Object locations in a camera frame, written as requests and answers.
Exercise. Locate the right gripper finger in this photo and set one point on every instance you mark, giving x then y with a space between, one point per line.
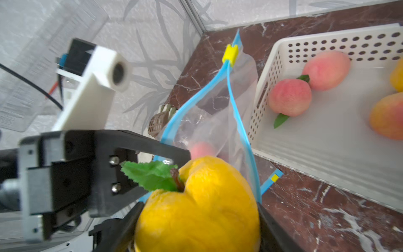
273 237

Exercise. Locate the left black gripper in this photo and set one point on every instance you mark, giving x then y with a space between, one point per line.
54 170

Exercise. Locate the yellow peach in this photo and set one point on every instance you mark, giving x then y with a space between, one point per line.
214 210
396 77

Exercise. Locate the pink peach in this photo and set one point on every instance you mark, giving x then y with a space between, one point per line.
202 149
327 70
290 98
386 117

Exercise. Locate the white plastic fruit basket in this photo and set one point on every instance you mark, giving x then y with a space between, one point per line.
332 141

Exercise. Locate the clear zip-top bag blue zipper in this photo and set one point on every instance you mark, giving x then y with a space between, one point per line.
223 115

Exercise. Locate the pink peach top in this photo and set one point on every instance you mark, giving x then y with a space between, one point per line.
327 70

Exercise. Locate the small brown woven basket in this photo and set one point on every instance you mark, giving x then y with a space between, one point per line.
161 119

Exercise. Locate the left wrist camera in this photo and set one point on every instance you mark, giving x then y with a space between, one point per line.
100 73

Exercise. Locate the clear plastic wall shelf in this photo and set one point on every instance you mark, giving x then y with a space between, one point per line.
33 35

